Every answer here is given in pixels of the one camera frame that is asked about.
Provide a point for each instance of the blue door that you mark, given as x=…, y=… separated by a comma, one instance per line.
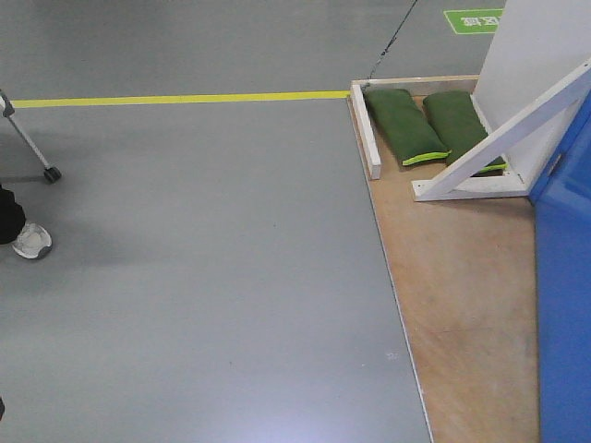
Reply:
x=561, y=198

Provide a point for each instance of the plywood base platform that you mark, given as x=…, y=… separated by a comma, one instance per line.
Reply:
x=464, y=276

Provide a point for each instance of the green sandbag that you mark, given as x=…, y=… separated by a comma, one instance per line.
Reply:
x=453, y=117
x=403, y=125

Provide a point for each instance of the green floor sign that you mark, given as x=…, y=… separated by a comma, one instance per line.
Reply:
x=474, y=21

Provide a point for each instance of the white wall panel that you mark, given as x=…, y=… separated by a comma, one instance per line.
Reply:
x=537, y=44

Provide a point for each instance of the seated person in white shirt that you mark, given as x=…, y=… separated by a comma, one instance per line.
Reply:
x=27, y=238

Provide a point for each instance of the green sandbag left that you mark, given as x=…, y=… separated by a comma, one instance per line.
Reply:
x=403, y=125

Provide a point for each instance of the white wooden edge beam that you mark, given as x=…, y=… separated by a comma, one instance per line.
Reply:
x=364, y=130

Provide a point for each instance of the green sandbag right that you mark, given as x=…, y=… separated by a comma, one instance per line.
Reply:
x=453, y=117

